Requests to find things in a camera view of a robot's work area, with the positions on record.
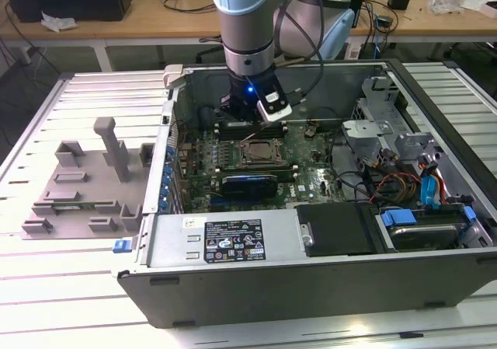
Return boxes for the metal socket cover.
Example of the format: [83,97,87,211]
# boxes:
[242,138,283,164]

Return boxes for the CPU socket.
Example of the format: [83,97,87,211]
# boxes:
[240,138,284,166]

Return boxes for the black RAM slot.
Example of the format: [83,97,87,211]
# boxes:
[215,126,286,132]
[215,163,301,171]
[216,121,285,128]
[215,130,287,136]
[215,134,287,140]

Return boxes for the light grey case latch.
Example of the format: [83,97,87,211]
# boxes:
[162,64,191,90]

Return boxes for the green RAM stick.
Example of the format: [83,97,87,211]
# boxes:
[221,168,295,183]
[52,204,98,213]

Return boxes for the black graphics card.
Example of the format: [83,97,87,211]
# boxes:
[221,173,280,201]

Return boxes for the green motherboard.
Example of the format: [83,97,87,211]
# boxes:
[172,122,350,214]

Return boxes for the silver drive cage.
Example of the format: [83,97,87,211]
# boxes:
[341,75,443,171]

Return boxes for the silver power supply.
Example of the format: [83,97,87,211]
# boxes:
[145,208,303,269]

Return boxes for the grey parts rack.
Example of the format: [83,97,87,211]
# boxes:
[21,117,156,241]

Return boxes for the dark grey PC case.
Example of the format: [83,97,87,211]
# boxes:
[116,57,497,329]

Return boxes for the white crumpled wrap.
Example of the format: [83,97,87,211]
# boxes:
[40,10,77,32]

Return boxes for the hard disk in blue carrier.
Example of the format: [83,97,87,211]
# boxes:
[378,204,478,253]

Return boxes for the clear plastic bag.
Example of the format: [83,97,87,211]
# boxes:
[429,0,467,16]

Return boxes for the white flat box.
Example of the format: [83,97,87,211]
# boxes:
[461,0,497,19]

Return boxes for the white camera box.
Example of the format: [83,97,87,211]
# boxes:
[255,90,294,124]

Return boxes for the black camera cable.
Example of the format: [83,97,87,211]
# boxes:
[271,0,327,107]

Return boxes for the red yellow power wires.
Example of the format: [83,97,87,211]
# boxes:
[370,172,422,204]

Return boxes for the blue data wire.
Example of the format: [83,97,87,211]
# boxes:
[418,152,442,211]

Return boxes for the red data wire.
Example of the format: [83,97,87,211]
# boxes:
[434,172,448,199]

